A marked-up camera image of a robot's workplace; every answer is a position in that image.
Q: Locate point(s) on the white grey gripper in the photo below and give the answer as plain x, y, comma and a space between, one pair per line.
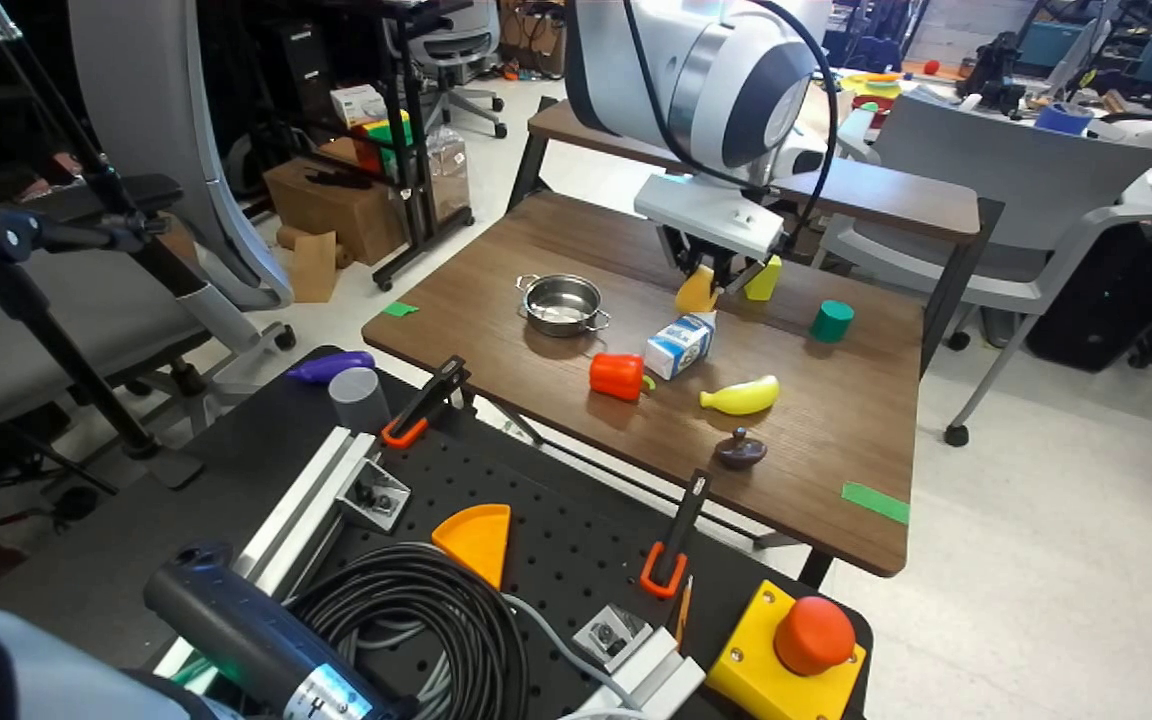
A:
714, 215

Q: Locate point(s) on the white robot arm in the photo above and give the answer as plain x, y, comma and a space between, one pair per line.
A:
708, 83

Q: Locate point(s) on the silver metal pot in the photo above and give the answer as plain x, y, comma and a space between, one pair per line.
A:
563, 307

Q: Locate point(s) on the yellow rectangular block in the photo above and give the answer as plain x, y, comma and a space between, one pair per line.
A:
763, 282

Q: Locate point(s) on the blue white milk carton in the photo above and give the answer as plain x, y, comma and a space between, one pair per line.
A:
679, 346

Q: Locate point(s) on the red bell pepper toy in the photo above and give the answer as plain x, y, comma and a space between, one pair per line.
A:
618, 374

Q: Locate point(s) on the yellow banana toy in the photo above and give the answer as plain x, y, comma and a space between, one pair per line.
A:
750, 397

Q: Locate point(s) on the wooden table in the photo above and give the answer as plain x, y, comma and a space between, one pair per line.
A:
847, 411

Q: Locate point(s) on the green tape corner piece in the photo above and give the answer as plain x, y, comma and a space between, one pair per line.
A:
402, 308

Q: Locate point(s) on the green tape strip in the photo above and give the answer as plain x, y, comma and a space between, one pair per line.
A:
873, 501

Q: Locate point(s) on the cardboard box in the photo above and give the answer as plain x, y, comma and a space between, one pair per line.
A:
362, 215

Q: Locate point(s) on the grey office chair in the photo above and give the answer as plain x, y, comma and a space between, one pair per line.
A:
1045, 202

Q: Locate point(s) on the orange black clamp left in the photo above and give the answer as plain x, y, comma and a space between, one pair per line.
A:
445, 388

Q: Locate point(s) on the orange black clamp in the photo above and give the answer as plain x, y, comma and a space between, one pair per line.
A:
445, 388
665, 561

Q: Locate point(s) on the orange black clamp right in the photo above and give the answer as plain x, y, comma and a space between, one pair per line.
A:
665, 561

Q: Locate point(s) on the black perforated board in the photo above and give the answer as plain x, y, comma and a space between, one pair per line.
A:
563, 540

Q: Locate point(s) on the grey cylinder cup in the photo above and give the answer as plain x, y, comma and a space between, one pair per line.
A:
356, 397

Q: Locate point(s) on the orange triangular piece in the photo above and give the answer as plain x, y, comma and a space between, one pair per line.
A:
478, 537

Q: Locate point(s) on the purple object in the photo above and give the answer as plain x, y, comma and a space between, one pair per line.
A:
331, 364

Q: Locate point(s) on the yellow emergency stop button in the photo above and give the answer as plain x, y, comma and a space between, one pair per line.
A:
790, 657

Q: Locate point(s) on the blue handheld tool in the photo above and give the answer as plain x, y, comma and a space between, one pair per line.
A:
255, 640

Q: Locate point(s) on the aluminium extrusion rail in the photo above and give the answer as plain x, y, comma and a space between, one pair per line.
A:
294, 521

